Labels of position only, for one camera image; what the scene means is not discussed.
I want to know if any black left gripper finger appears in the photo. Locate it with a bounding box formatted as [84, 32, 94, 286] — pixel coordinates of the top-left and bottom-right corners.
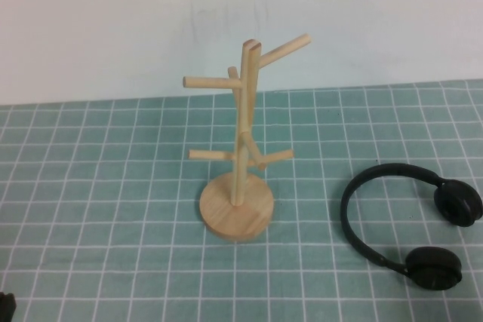
[0, 290, 19, 322]

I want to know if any black over-ear headphones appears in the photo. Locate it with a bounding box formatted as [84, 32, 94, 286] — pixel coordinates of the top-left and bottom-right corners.
[340, 162, 483, 293]

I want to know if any wooden tree-shaped headphone stand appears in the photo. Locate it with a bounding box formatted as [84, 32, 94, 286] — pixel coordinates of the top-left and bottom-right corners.
[183, 34, 312, 244]

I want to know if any green white-grid tablecloth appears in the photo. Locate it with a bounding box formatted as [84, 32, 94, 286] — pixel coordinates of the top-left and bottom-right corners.
[0, 78, 483, 322]

